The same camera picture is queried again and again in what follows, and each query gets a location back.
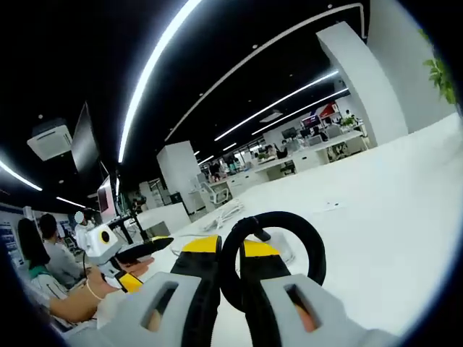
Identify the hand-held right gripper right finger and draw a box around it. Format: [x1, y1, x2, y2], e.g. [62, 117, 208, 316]
[240, 240, 402, 347]

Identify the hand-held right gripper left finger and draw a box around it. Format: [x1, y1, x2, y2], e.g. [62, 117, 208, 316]
[68, 234, 224, 347]

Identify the white power strip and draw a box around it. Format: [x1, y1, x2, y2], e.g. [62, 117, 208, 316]
[266, 231, 297, 262]

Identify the black headband ring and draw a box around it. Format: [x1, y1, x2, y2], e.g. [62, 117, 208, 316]
[220, 211, 328, 314]

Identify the person's left hand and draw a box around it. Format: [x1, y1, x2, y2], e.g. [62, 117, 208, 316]
[86, 260, 152, 301]

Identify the monitor on black stand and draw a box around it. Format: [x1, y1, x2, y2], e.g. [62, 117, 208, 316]
[96, 175, 145, 244]

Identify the person's body in striped shirt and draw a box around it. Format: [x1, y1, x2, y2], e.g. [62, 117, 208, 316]
[16, 218, 73, 312]

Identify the white office chair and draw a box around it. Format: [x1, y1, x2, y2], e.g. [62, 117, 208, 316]
[200, 180, 232, 211]

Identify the large black screen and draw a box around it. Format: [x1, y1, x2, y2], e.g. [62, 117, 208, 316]
[70, 100, 101, 175]

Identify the ceiling air conditioner unit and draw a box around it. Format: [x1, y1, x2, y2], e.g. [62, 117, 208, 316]
[27, 119, 73, 160]

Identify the row of white office desks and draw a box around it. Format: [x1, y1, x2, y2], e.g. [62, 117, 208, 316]
[187, 129, 370, 214]

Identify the group of office workers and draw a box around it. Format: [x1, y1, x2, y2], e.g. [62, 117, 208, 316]
[205, 108, 362, 181]

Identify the green potted plant white pot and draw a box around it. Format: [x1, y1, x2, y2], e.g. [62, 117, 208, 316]
[419, 28, 459, 106]

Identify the bundled white cable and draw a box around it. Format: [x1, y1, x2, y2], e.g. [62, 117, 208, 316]
[203, 200, 246, 232]

